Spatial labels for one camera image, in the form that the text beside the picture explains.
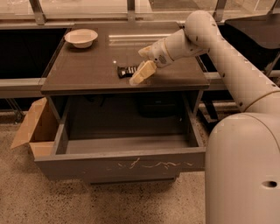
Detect black stand legs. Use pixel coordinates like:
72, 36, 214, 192
197, 101, 219, 131

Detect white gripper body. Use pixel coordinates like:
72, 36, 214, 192
150, 38, 173, 68

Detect black rxbar chocolate bar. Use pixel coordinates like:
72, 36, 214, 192
117, 66, 137, 79

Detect brown cardboard box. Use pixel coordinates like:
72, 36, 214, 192
11, 98, 59, 158

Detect grey cabinet with glass top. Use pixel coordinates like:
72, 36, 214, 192
41, 22, 209, 118

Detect dark table at right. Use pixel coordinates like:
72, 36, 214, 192
225, 14, 280, 49

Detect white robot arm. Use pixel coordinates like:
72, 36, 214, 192
130, 10, 280, 224

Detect white bowl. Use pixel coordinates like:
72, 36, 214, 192
65, 29, 98, 49

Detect open grey top drawer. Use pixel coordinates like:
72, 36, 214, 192
35, 93, 206, 184

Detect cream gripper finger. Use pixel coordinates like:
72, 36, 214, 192
129, 60, 157, 86
138, 45, 151, 58

